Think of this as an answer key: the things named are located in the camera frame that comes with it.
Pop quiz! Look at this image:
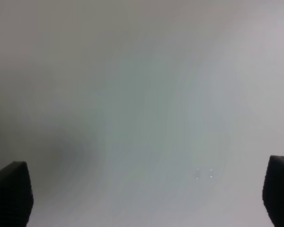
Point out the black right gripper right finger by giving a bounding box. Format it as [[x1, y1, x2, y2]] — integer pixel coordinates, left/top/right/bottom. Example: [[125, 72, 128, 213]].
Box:
[[262, 156, 284, 227]]

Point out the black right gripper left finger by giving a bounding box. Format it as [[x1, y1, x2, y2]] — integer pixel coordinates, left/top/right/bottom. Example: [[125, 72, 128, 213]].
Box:
[[0, 161, 34, 227]]

